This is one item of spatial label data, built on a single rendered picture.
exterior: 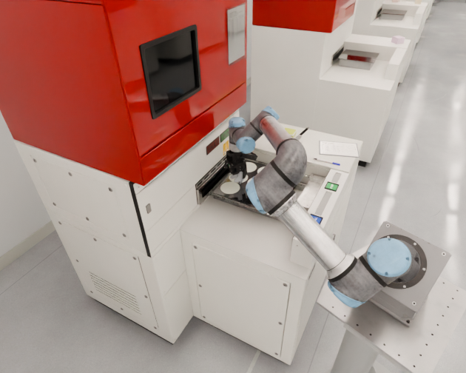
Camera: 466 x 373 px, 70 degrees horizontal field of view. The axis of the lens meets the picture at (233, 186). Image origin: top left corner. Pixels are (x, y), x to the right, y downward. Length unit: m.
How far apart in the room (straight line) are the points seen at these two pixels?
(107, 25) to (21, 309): 2.08
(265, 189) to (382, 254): 0.40
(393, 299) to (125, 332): 1.58
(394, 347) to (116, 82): 1.23
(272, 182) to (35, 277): 2.13
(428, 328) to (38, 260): 2.52
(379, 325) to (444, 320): 0.24
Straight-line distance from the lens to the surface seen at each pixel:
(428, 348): 1.41
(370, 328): 1.37
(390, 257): 1.13
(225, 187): 1.71
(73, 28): 1.12
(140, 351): 2.24
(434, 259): 1.35
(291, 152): 1.10
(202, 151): 1.59
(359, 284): 1.15
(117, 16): 1.04
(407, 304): 1.35
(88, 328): 2.42
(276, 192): 1.08
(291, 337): 1.81
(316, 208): 1.53
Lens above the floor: 1.95
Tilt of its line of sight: 38 degrees down
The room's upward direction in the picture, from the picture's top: 1 degrees counter-clockwise
